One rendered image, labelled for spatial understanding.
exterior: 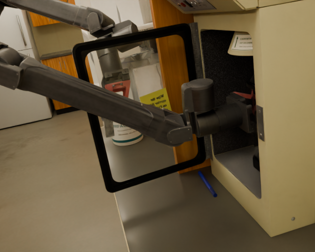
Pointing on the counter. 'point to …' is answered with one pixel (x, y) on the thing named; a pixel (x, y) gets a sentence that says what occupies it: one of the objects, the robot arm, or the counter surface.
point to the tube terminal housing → (282, 109)
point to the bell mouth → (241, 44)
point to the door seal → (95, 116)
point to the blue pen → (207, 184)
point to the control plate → (194, 5)
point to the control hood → (225, 6)
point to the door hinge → (200, 77)
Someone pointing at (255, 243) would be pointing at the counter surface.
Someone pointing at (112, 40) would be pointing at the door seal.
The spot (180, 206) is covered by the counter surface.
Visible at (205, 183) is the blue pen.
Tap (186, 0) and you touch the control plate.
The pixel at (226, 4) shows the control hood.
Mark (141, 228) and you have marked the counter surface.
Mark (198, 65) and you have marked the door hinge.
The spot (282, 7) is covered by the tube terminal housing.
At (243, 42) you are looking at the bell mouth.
